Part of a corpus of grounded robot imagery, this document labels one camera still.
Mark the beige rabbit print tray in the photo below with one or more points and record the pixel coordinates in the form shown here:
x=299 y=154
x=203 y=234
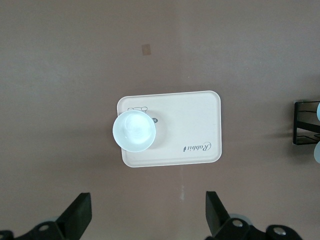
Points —
x=187 y=117

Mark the white bowl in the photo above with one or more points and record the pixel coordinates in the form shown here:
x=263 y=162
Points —
x=133 y=131

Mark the light blue plastic cup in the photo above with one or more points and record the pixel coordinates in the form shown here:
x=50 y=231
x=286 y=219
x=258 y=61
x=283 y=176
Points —
x=318 y=111

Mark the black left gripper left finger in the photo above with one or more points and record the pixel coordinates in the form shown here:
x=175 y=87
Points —
x=77 y=215

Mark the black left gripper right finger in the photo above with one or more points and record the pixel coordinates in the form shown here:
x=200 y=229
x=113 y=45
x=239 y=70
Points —
x=216 y=215

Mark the small brown tape patch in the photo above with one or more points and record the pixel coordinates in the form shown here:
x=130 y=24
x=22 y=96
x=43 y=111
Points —
x=146 y=49

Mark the grey plastic cup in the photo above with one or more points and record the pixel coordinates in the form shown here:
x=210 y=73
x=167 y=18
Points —
x=318 y=152

